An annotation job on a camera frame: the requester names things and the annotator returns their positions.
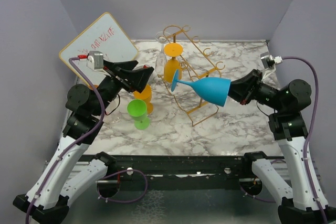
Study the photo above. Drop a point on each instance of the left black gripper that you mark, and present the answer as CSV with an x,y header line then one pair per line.
x,y
136,78

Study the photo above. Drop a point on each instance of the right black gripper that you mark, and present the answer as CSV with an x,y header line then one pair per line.
x,y
242,89

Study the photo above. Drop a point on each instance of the blue goblet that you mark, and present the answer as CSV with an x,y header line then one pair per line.
x,y
211,89

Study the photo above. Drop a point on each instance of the yellow goblet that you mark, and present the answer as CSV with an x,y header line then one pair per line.
x,y
146,96
172,50

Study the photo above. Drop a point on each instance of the clear wine glass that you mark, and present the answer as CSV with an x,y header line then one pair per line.
x,y
161,57

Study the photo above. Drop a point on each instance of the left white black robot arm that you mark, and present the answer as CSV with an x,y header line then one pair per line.
x,y
49,200

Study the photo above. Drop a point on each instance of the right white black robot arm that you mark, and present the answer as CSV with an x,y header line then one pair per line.
x,y
301,200

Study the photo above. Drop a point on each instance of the green goblet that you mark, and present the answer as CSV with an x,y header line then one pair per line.
x,y
137,110

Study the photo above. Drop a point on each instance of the whiteboard with red writing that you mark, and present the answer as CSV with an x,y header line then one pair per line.
x,y
104,35

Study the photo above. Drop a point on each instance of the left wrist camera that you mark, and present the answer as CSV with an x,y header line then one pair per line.
x,y
95,60

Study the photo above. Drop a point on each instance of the gold wire glass rack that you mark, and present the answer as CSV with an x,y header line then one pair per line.
x,y
196,63

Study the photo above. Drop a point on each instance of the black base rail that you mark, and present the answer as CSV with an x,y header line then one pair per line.
x,y
186,172

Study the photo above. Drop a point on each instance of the aluminium extrusion rail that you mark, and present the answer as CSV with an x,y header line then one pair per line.
x,y
47,169

